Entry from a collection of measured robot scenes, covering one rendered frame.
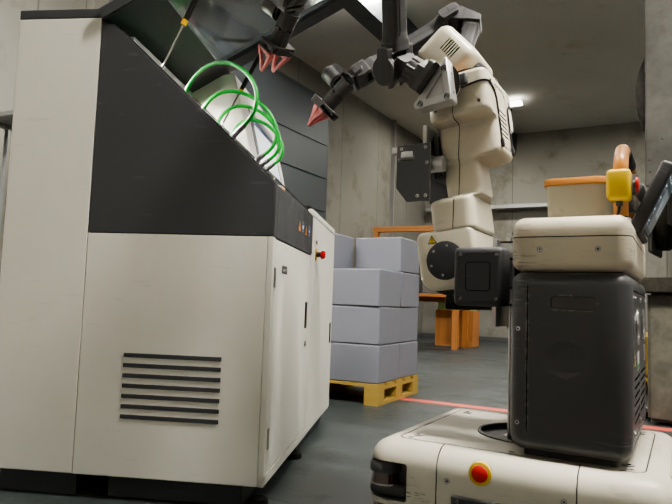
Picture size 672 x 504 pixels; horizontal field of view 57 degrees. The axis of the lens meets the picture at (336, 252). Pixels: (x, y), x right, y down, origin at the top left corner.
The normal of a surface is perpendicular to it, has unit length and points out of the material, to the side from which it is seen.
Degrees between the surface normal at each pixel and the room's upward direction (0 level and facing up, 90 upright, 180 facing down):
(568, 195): 92
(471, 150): 90
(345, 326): 90
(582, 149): 90
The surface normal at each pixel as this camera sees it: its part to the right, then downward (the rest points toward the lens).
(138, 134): -0.12, -0.08
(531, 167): -0.49, -0.09
